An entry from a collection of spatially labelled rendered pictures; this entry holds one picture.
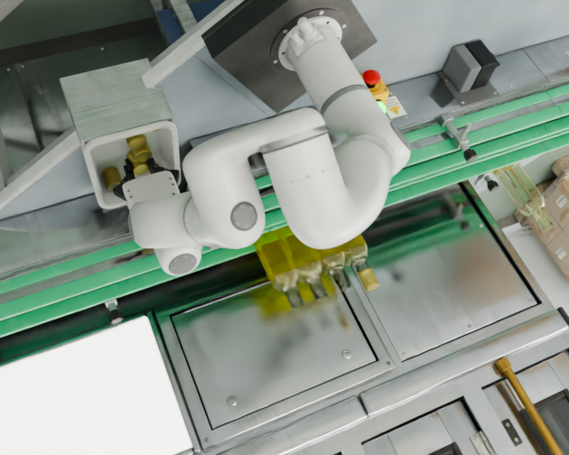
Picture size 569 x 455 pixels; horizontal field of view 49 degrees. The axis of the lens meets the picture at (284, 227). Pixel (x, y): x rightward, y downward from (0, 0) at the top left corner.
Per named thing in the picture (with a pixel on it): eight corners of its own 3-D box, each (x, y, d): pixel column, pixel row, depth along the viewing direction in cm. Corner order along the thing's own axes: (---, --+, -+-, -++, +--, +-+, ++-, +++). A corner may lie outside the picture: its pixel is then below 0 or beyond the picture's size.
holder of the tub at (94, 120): (94, 191, 136) (104, 220, 133) (69, 108, 112) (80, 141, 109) (169, 170, 141) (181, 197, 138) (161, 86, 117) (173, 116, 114)
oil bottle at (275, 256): (240, 219, 147) (276, 297, 138) (242, 207, 142) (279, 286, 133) (263, 212, 148) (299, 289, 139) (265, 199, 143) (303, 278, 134)
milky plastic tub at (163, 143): (89, 180, 131) (100, 212, 128) (69, 109, 112) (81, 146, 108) (169, 157, 136) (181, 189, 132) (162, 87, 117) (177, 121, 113)
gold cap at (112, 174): (124, 181, 126) (117, 164, 128) (107, 184, 125) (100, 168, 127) (124, 190, 129) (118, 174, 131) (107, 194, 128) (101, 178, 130)
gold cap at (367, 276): (359, 277, 142) (368, 293, 140) (355, 273, 139) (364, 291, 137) (373, 269, 141) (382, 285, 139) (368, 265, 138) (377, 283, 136)
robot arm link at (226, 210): (292, 216, 95) (260, 122, 93) (368, 214, 76) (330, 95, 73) (195, 255, 88) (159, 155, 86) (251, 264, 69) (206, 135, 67)
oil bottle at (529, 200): (483, 161, 177) (536, 236, 166) (488, 150, 172) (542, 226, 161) (500, 153, 178) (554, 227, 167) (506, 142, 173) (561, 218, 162)
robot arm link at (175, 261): (166, 219, 99) (222, 210, 103) (147, 180, 106) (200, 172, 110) (162, 283, 109) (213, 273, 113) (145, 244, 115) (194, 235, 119)
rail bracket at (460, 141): (433, 121, 146) (463, 165, 140) (443, 100, 140) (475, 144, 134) (447, 116, 147) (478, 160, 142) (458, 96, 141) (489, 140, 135)
